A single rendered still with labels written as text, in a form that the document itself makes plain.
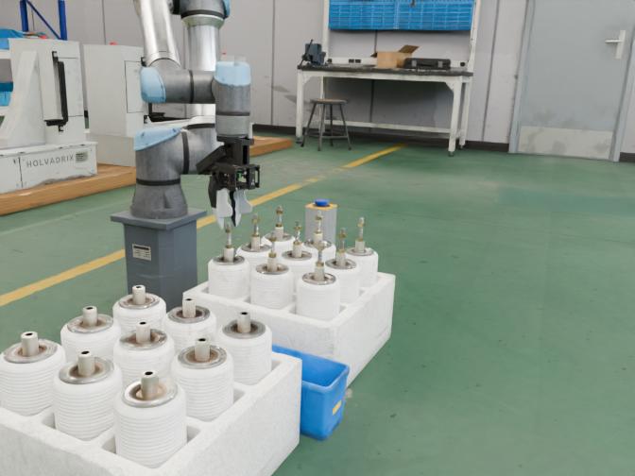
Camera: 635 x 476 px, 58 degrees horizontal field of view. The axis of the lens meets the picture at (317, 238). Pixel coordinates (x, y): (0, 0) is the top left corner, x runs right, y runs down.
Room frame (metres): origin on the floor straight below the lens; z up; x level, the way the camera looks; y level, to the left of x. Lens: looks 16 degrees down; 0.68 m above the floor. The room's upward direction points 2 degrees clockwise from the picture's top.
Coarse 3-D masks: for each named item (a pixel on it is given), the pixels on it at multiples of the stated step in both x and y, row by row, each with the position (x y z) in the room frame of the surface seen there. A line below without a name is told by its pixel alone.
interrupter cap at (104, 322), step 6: (78, 318) 0.92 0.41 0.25; (102, 318) 0.92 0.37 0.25; (108, 318) 0.92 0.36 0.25; (72, 324) 0.89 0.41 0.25; (78, 324) 0.90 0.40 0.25; (102, 324) 0.90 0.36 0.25; (108, 324) 0.90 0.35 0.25; (72, 330) 0.87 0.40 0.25; (78, 330) 0.87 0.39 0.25; (84, 330) 0.87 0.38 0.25; (90, 330) 0.87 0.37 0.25; (96, 330) 0.87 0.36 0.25; (102, 330) 0.88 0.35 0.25
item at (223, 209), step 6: (222, 192) 1.25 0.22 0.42; (216, 198) 1.25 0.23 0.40; (222, 198) 1.25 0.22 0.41; (216, 204) 1.25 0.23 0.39; (222, 204) 1.25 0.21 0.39; (228, 204) 1.23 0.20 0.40; (216, 210) 1.25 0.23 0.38; (222, 210) 1.24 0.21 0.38; (228, 210) 1.23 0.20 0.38; (216, 216) 1.25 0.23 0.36; (222, 216) 1.24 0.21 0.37; (228, 216) 1.23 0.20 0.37; (222, 222) 1.26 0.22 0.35; (222, 228) 1.26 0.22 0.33
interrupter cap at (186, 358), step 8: (184, 352) 0.81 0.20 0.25; (192, 352) 0.81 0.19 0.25; (216, 352) 0.81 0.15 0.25; (224, 352) 0.81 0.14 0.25; (184, 360) 0.78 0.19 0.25; (192, 360) 0.79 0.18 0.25; (208, 360) 0.79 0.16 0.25; (216, 360) 0.79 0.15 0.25; (224, 360) 0.79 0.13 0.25; (192, 368) 0.76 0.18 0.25; (200, 368) 0.76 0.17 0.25; (208, 368) 0.77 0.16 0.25
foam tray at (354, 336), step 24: (360, 288) 1.32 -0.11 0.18; (384, 288) 1.34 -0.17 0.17; (216, 312) 1.20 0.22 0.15; (264, 312) 1.15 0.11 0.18; (288, 312) 1.16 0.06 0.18; (360, 312) 1.20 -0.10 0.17; (384, 312) 1.36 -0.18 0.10; (288, 336) 1.12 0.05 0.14; (312, 336) 1.10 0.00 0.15; (336, 336) 1.08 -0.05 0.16; (360, 336) 1.21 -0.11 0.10; (384, 336) 1.37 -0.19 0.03; (336, 360) 1.09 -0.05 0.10; (360, 360) 1.22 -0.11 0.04
